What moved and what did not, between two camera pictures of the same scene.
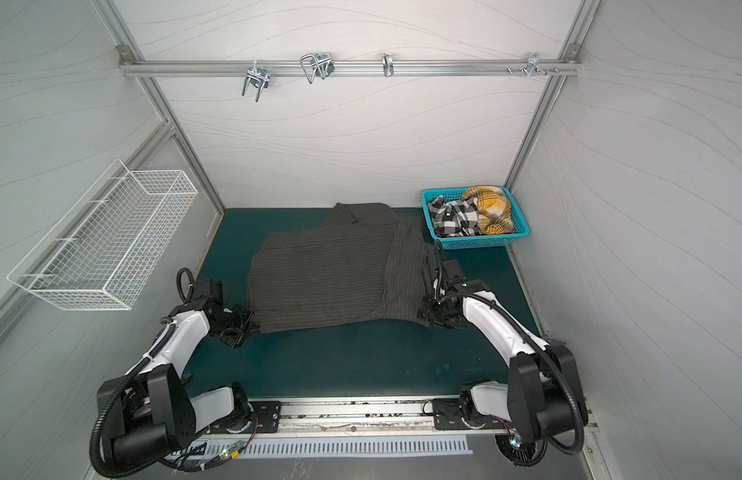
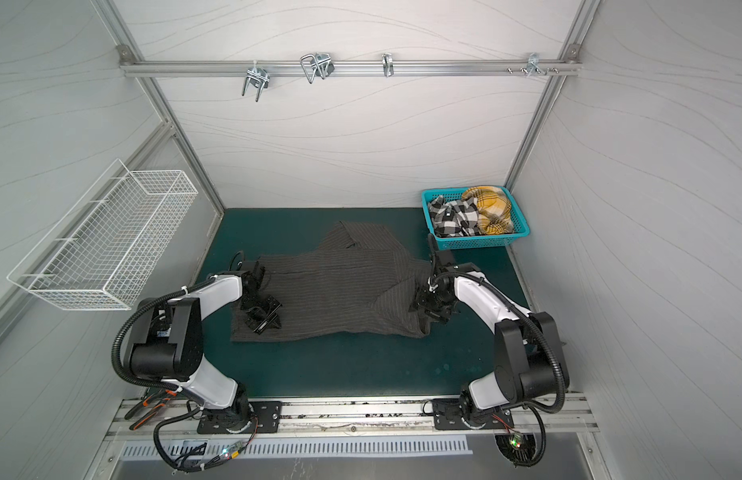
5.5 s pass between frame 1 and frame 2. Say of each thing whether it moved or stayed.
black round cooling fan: stayed
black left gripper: moved
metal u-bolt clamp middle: stayed
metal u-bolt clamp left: stayed
